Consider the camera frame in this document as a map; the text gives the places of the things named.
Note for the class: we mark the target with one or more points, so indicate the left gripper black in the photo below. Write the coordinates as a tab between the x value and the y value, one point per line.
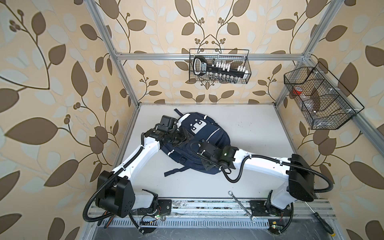
184	136

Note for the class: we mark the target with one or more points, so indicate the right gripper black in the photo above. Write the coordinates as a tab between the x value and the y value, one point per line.
205	165

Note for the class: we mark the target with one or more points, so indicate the navy blue student backpack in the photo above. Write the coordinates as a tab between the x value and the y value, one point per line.
203	129

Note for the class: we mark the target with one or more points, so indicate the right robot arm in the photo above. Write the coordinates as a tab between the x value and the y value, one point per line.
300	182

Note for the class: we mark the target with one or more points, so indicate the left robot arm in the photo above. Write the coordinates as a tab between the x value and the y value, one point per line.
115	196

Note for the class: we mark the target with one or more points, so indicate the silver combination wrench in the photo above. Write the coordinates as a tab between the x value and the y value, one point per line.
251	217

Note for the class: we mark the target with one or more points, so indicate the black socket set holder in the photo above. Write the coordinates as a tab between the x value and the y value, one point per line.
220	66

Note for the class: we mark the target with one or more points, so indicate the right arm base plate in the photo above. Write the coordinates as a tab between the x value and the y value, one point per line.
260	208

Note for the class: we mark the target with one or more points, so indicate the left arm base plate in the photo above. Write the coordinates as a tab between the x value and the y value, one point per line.
162	207

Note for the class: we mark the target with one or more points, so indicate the back wire basket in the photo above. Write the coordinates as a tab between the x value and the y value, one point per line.
218	51

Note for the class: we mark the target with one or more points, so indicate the wire basket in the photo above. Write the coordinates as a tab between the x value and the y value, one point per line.
218	51
326	103

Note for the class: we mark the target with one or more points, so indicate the orange handled pliers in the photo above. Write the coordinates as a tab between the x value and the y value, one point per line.
106	222

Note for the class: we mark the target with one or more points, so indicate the right wire basket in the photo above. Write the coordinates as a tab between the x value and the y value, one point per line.
326	103

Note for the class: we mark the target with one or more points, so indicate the black handled screwdriver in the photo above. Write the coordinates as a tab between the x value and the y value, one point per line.
324	224

